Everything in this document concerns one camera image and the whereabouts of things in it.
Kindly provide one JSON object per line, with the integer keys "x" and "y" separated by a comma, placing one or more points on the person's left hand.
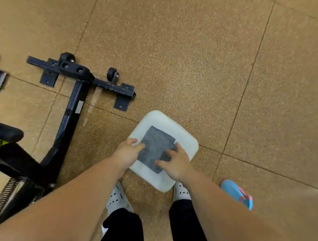
{"x": 126, "y": 155}

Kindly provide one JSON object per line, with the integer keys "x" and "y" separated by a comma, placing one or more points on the person's right hand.
{"x": 179, "y": 166}

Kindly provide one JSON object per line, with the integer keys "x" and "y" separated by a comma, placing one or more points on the grey cleaning cloth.
{"x": 155, "y": 144}

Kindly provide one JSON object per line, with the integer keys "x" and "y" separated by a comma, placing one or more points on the black adjustable weight bench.
{"x": 72, "y": 109}

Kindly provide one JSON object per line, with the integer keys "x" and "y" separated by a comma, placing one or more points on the person's left forearm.
{"x": 64, "y": 203}

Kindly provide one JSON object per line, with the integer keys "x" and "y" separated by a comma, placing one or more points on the person's right forearm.
{"x": 223, "y": 216}

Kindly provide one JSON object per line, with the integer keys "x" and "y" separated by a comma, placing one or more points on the white perforated right shoe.
{"x": 180, "y": 192}

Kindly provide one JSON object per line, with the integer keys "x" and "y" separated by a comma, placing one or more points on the white perforated shoe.
{"x": 180, "y": 192}
{"x": 116, "y": 198}

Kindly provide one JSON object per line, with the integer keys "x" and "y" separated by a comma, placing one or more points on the white perforated left shoe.
{"x": 116, "y": 198}

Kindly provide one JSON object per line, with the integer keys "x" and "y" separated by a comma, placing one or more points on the white plastic container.
{"x": 161, "y": 119}

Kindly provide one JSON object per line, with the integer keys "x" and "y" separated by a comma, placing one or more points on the blue spray bottle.
{"x": 232, "y": 190}

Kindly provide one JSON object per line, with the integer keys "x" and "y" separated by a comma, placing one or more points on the black trousers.
{"x": 124, "y": 226}

